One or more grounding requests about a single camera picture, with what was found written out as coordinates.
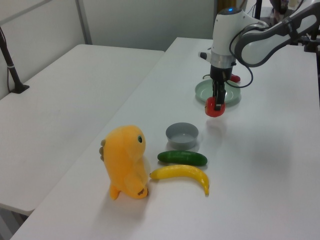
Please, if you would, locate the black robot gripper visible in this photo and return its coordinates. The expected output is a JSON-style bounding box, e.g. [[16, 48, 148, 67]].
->
[[209, 64, 237, 112]]

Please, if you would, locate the red apple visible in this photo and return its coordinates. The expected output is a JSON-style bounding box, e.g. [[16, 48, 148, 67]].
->
[[204, 96, 227, 119]]

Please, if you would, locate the pale green round plate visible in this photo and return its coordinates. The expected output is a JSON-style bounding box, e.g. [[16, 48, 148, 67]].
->
[[194, 79, 243, 109]]

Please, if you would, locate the grey round bowl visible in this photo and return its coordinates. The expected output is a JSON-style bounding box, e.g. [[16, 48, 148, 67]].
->
[[165, 122, 200, 151]]

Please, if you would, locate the green cucumber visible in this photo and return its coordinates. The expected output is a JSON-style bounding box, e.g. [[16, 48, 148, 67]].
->
[[156, 150, 209, 167]]

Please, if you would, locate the yellow banana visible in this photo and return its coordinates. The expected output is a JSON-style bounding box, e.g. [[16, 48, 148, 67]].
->
[[149, 164, 211, 197]]

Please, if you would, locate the black background pole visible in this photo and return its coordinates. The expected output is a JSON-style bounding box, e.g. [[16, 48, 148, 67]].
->
[[255, 0, 264, 19]]

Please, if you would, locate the orange plush bird toy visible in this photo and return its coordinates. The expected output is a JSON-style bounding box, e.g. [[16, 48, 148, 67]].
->
[[98, 124, 152, 201]]

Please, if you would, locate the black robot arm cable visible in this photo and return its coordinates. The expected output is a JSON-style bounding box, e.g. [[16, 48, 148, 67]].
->
[[229, 23, 270, 89]]

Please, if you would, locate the black mounting bracket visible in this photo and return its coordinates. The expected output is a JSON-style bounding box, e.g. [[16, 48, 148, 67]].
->
[[303, 34, 320, 53]]

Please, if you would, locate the black camera stand pole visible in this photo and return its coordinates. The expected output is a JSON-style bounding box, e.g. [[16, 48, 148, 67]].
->
[[0, 25, 30, 95]]

